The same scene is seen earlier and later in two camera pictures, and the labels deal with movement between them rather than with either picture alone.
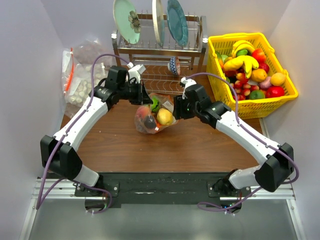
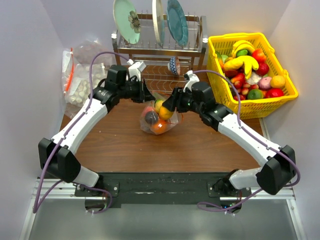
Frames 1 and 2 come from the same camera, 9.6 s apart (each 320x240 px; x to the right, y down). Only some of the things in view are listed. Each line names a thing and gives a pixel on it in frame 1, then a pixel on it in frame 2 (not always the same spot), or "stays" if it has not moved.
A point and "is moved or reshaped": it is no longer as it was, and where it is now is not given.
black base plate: [170, 190] stays
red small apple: [263, 66] stays
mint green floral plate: [127, 21] stays
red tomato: [259, 55] stays
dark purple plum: [149, 122] to [151, 117]
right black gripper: [178, 112] to [176, 100]
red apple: [274, 91] stays
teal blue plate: [177, 22] stays
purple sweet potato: [266, 84] stays
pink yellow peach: [143, 111] is moved or reshaped
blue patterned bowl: [174, 65] stays
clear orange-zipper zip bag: [150, 119] is moved or reshaped
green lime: [242, 52] stays
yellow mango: [258, 75] to [164, 113]
